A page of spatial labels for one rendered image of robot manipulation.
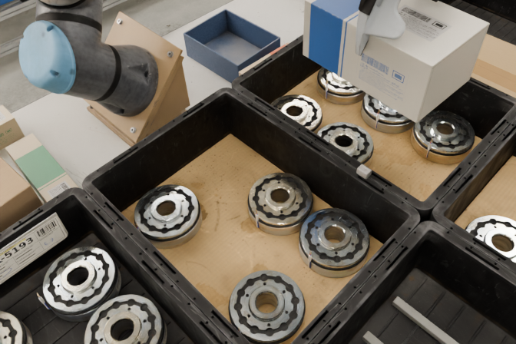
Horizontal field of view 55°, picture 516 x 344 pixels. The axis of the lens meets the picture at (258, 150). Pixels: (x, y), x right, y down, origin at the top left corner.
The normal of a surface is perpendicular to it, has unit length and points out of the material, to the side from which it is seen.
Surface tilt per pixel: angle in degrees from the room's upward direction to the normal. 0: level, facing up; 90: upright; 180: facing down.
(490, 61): 0
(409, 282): 0
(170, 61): 44
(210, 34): 90
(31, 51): 51
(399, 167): 0
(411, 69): 90
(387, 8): 58
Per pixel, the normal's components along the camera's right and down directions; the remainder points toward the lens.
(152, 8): -0.04, -0.67
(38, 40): -0.51, 0.04
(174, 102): 0.72, 0.50
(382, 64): -0.74, 0.51
